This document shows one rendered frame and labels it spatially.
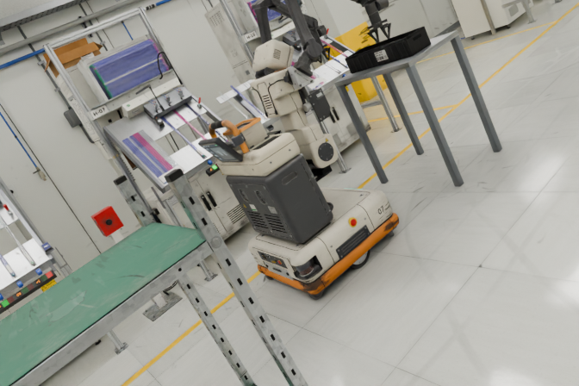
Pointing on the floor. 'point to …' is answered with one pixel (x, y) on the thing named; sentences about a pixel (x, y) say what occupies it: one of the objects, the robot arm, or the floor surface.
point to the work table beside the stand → (420, 103)
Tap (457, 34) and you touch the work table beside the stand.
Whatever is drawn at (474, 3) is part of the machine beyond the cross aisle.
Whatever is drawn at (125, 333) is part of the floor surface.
